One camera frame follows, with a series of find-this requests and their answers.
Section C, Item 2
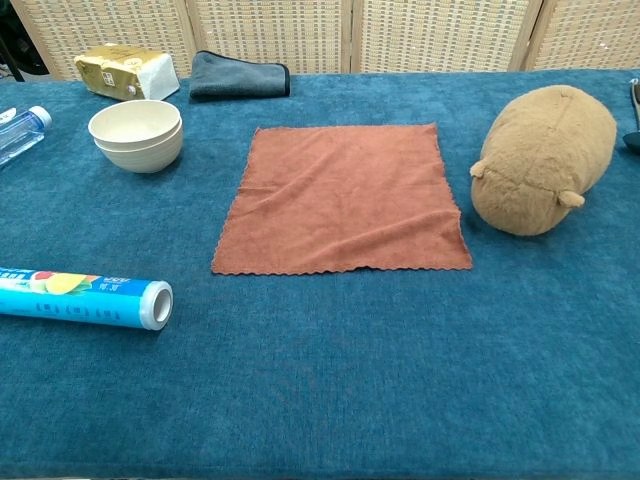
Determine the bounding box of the cream bowl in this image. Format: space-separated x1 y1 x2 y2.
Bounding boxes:
93 119 185 175
88 99 182 150

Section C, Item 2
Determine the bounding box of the rust orange cloth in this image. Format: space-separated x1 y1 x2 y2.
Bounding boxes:
210 122 474 277

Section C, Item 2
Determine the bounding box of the blue tablecloth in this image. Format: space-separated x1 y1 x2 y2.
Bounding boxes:
0 68 640 480

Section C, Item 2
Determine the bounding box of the grey folded towel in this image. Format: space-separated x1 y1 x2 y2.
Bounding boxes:
189 50 292 99

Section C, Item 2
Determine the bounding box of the woven folding screen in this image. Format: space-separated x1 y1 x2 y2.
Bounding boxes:
9 0 640 81

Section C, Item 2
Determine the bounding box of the brown plush capybara toy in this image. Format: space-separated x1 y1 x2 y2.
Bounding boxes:
469 84 619 237

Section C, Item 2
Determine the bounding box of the blue cling film roll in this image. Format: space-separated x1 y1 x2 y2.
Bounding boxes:
0 267 174 331

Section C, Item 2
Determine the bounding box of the gold tissue pack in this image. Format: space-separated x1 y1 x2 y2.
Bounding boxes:
73 43 181 101

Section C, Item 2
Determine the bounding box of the clear water bottle blue label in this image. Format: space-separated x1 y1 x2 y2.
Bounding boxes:
0 105 53 169

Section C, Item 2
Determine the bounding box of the black tripod stand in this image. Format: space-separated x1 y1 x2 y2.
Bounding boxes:
0 0 26 84

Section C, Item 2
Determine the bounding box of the metal ladle black handle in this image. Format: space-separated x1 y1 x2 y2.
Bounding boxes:
622 78 640 151

